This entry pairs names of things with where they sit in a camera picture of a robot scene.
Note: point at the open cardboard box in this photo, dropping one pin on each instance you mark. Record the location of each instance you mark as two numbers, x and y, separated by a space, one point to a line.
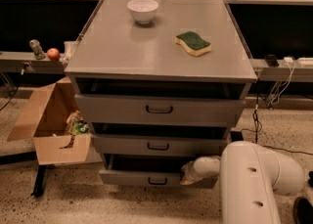
43 120

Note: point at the grey drawer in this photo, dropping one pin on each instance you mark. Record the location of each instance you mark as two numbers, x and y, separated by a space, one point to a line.
159 102
158 140
146 171

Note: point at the black table leg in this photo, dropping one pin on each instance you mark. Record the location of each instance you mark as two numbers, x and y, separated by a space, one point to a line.
38 188

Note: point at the grey metal drawer cabinet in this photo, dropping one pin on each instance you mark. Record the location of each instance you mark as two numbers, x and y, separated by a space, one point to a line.
115 47

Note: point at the black shoe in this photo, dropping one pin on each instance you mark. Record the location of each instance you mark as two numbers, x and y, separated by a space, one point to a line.
303 211

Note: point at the grey top drawer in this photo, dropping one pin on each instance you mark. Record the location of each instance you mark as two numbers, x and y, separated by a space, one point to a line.
159 102

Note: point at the green snack bag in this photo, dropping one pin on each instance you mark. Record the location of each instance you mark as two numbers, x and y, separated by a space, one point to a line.
80 128

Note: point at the red apple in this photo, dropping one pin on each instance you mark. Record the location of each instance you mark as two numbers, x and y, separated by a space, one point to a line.
53 54

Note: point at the grey bottom drawer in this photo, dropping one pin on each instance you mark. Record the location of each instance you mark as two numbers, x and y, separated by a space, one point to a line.
146 171

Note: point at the white power strip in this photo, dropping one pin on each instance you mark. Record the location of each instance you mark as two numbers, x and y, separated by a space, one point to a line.
305 62

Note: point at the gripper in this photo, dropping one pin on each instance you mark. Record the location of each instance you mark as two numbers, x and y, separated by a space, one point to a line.
198 168

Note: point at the grey middle drawer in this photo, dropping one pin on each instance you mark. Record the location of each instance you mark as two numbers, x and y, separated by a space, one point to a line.
158 140

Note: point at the small grey figurine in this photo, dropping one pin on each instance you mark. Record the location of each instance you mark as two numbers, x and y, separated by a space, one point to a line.
37 49

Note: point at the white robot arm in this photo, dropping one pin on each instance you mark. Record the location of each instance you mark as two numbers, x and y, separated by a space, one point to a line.
250 176

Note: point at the white ceramic bowl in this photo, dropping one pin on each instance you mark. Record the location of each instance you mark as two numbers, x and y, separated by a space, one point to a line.
142 11

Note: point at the green and yellow sponge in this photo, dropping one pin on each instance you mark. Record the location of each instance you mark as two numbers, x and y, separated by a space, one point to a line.
192 43

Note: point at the black power adapter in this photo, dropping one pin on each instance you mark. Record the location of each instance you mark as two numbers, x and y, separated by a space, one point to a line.
236 136

